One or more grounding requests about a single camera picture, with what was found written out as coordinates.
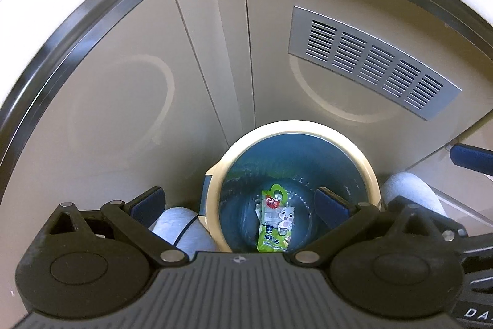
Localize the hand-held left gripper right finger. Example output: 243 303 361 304
291 187 443 268

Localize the person's left leg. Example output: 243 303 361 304
151 206 221 261

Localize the beige cabinet door with vent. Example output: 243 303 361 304
241 0 493 175

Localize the cream and blue trash bin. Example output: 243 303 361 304
199 120 383 254

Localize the silver vent grille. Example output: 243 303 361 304
288 5 462 121

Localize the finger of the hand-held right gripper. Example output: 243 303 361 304
450 144 493 173
439 226 493 259

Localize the black cable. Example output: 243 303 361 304
173 214 198 249

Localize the person's leg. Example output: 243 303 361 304
151 206 221 261
381 171 448 219

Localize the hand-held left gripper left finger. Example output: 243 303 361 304
46 187 190 268

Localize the person's right leg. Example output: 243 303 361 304
381 171 448 219

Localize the green snack packet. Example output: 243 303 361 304
256 183 297 253

